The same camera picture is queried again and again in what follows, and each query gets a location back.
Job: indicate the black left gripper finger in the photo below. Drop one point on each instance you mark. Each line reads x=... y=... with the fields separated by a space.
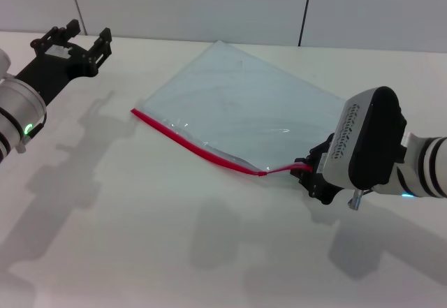
x=103 y=47
x=57 y=35

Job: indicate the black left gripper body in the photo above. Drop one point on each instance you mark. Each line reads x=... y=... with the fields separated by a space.
x=49 y=70

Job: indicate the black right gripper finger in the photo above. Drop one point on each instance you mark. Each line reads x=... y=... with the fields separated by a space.
x=304 y=177
x=307 y=160

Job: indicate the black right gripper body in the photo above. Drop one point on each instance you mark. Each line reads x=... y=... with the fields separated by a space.
x=319 y=187

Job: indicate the clear red-zip document bag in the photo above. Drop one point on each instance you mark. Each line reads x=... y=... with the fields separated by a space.
x=237 y=102

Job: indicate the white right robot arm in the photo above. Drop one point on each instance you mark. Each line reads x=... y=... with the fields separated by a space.
x=429 y=168

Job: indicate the black background pole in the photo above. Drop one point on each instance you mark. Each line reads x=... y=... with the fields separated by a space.
x=304 y=11

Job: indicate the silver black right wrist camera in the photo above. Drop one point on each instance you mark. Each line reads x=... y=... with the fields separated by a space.
x=349 y=140

